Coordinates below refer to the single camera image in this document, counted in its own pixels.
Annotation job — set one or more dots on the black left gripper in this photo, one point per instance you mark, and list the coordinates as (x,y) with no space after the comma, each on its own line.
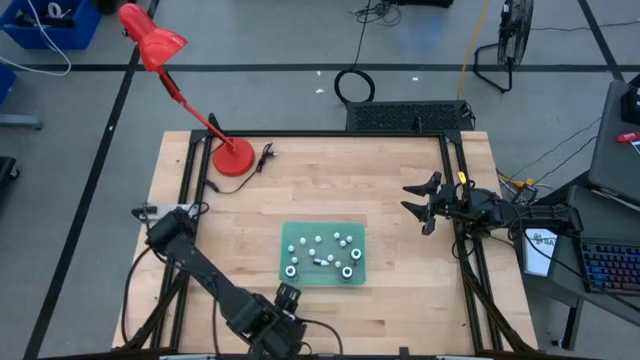
(287,327)

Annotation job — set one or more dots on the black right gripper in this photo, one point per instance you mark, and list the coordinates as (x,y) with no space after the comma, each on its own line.
(442,202)

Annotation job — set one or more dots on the small black food coloring bottle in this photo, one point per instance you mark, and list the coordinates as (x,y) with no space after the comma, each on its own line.
(320,261)

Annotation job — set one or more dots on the large black food coloring bottle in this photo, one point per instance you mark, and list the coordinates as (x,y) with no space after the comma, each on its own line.
(346,272)

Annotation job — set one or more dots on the large green food coloring bottle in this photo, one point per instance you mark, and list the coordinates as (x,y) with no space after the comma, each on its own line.
(356,254)

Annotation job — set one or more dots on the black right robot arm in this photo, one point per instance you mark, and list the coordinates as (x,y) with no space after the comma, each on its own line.
(545,217)

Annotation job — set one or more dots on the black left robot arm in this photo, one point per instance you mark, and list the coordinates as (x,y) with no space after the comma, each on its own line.
(210,275)

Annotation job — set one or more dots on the green translucent plastic bin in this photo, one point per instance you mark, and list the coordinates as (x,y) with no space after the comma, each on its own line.
(320,278)

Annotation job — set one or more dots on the yellow tape tag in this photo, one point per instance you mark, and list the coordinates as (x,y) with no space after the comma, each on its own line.
(462,177)

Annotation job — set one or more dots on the black perforated computer case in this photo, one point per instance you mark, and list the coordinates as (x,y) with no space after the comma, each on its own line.
(400,117)

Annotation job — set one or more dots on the white paper sign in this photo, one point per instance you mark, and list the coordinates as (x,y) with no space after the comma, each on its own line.
(537,260)

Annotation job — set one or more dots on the red desk lamp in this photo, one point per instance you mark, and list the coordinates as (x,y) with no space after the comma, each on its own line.
(234,159)

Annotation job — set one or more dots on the dark grey desk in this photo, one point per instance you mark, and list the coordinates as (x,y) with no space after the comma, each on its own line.
(600,215)

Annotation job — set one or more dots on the black floor fan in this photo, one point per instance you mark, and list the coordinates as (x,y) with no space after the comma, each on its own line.
(517,30)

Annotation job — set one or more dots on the black floor box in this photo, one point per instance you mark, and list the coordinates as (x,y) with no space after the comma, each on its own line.
(425,3)

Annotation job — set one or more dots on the backlit computer keyboard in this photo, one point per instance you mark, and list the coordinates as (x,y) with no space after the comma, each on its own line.
(610,267)

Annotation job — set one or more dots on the red hand tool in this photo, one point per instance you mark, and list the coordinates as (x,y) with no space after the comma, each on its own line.
(627,137)

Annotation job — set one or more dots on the black desktop device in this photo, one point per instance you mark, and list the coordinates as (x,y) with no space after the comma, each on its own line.
(632,100)

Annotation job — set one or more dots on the black caster base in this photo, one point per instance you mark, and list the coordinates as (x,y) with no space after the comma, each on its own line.
(7,172)

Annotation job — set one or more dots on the grey metal foot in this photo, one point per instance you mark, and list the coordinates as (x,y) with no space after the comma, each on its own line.
(20,122)

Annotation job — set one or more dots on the blue plastic bin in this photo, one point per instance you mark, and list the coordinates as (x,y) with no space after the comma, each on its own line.
(75,35)
(6,85)

